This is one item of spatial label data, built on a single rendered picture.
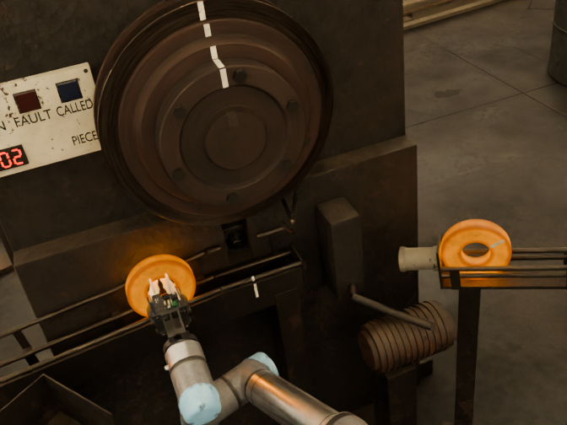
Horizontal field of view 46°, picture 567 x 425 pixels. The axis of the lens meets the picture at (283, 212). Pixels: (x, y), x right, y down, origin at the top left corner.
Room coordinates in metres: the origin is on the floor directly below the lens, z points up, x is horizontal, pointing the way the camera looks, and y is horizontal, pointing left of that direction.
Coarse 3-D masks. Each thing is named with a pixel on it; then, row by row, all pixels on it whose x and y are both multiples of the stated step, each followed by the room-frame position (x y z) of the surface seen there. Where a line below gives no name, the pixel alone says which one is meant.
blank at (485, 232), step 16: (464, 224) 1.18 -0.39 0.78; (480, 224) 1.16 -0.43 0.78; (496, 224) 1.17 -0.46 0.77; (448, 240) 1.17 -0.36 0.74; (464, 240) 1.16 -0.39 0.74; (480, 240) 1.16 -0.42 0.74; (496, 240) 1.15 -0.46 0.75; (448, 256) 1.17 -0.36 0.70; (464, 256) 1.18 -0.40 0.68; (480, 256) 1.18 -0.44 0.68; (496, 256) 1.14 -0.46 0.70; (464, 272) 1.16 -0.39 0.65
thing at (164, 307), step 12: (180, 288) 1.07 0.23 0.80; (156, 300) 1.05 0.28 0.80; (168, 300) 1.06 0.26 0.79; (156, 312) 1.02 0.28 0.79; (168, 312) 1.02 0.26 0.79; (180, 312) 1.03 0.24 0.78; (156, 324) 1.02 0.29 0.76; (168, 324) 1.01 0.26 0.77; (180, 324) 1.01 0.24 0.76; (168, 336) 0.96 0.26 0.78; (180, 336) 1.00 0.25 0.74; (192, 336) 0.98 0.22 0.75
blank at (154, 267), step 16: (160, 256) 1.18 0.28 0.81; (176, 256) 1.19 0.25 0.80; (144, 272) 1.15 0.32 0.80; (160, 272) 1.15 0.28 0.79; (176, 272) 1.16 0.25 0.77; (192, 272) 1.19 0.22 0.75; (128, 288) 1.14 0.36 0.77; (144, 288) 1.14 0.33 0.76; (192, 288) 1.17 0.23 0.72; (144, 304) 1.14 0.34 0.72
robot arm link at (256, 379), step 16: (256, 352) 1.02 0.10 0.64; (240, 368) 0.98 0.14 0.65; (256, 368) 0.96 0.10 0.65; (272, 368) 0.98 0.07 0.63; (240, 384) 0.94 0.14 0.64; (256, 384) 0.91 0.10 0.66; (272, 384) 0.89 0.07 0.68; (288, 384) 0.88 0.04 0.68; (240, 400) 0.92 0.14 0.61; (256, 400) 0.88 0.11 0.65; (272, 400) 0.85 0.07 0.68; (288, 400) 0.83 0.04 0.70; (304, 400) 0.82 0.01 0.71; (272, 416) 0.84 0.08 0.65; (288, 416) 0.80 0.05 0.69; (304, 416) 0.78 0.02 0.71; (320, 416) 0.76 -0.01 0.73; (336, 416) 0.74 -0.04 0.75; (352, 416) 0.74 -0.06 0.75
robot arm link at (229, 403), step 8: (216, 384) 0.95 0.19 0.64; (224, 384) 0.94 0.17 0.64; (224, 392) 0.92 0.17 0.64; (232, 392) 0.93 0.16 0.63; (224, 400) 0.91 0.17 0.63; (232, 400) 0.92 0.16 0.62; (224, 408) 0.90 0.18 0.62; (232, 408) 0.91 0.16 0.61; (224, 416) 0.90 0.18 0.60; (184, 424) 0.88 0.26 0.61; (208, 424) 0.87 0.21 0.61; (216, 424) 0.89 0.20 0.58
